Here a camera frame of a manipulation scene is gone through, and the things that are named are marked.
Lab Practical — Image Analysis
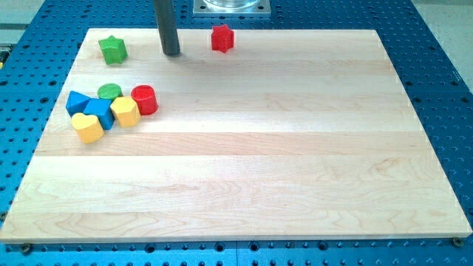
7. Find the wooden board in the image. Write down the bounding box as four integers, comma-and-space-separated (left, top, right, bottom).
1, 28, 472, 244

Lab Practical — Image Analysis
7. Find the red star block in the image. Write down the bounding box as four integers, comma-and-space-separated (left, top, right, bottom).
211, 24, 234, 53

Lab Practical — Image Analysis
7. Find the green star block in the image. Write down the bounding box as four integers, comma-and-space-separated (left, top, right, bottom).
98, 35, 128, 65

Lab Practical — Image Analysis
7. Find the board corner screw left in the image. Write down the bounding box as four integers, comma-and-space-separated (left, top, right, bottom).
20, 243, 33, 255

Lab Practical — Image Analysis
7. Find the board corner screw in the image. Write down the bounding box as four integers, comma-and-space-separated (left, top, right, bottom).
452, 237, 463, 248
20, 243, 33, 255

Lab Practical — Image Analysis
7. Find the board corner screw right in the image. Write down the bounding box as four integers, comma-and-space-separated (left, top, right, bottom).
452, 237, 463, 248

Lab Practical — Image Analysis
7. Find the red cylinder block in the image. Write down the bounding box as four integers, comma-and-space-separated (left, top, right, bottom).
131, 85, 158, 115

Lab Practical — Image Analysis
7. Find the yellow hexagon block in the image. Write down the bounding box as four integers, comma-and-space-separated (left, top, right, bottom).
110, 96, 140, 127

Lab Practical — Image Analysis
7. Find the green cylinder block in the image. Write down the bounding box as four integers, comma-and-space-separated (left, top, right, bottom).
97, 83, 123, 101

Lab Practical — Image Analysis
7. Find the blue cube block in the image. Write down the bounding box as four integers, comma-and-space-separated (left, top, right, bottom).
84, 98, 115, 130

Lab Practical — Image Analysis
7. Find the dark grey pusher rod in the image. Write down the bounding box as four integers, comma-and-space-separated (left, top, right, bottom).
153, 0, 180, 56

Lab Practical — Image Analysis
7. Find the yellow heart block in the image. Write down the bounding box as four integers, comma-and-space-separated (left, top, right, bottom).
71, 113, 104, 144

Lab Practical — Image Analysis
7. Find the blue triangle block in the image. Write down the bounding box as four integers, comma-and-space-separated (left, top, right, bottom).
66, 91, 91, 117

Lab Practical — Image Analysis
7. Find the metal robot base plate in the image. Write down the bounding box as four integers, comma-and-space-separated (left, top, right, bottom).
193, 0, 270, 16

